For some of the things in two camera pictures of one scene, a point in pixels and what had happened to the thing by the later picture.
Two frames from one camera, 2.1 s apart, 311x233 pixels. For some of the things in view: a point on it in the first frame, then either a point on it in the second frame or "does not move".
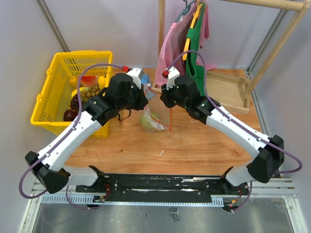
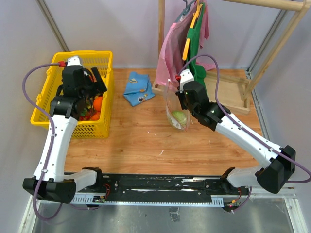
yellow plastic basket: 56,94 does not move
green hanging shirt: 194,65 does not move
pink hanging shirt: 171,54 does not move
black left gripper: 143,99 to 98,86
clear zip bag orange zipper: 157,116 to 179,117
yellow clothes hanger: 195,14 does not move
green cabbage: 145,123 to 181,116
